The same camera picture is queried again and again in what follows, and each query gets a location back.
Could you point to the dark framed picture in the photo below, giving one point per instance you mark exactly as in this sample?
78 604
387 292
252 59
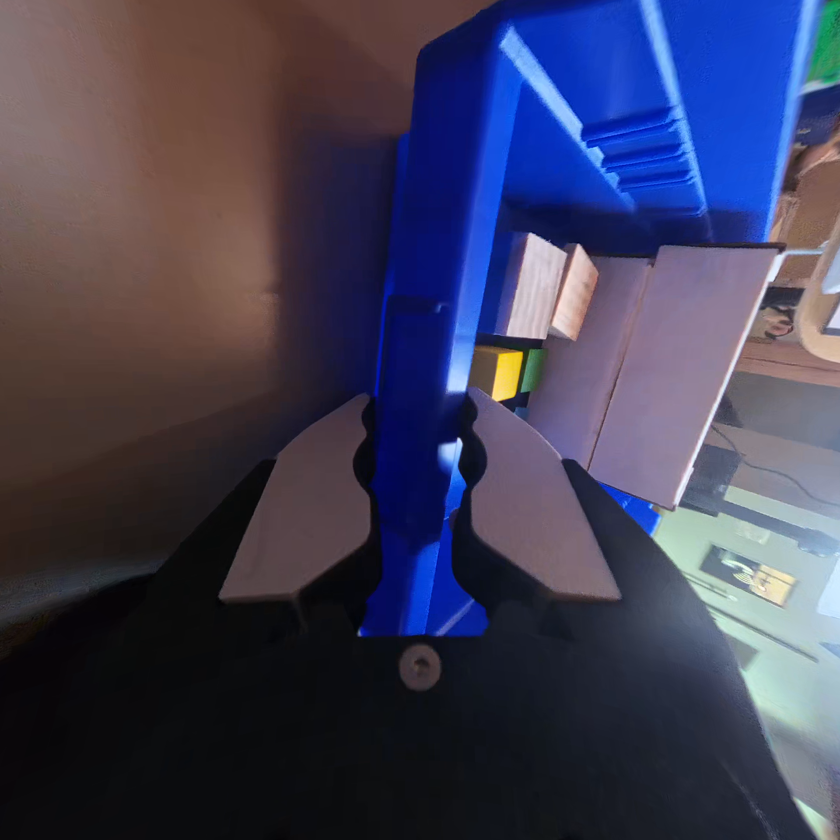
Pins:
748 577

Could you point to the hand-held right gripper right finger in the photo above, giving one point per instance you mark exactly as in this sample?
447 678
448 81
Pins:
531 512

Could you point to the small plain wooden cube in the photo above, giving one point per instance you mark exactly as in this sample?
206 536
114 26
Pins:
576 292

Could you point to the white cardboard box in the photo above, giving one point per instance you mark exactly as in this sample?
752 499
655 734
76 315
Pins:
669 367

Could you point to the large plain wooden cube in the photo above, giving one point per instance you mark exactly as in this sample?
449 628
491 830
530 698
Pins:
528 289

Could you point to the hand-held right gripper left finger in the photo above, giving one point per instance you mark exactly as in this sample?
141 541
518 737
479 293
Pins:
302 518

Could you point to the green wooden cube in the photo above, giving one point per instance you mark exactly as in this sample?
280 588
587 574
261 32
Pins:
533 371

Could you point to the yellow wooden cube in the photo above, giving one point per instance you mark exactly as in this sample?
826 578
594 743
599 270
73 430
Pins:
495 373

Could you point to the blue plastic bin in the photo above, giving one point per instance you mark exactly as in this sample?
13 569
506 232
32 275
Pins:
459 197

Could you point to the black device box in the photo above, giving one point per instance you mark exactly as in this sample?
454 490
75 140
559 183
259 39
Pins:
709 482

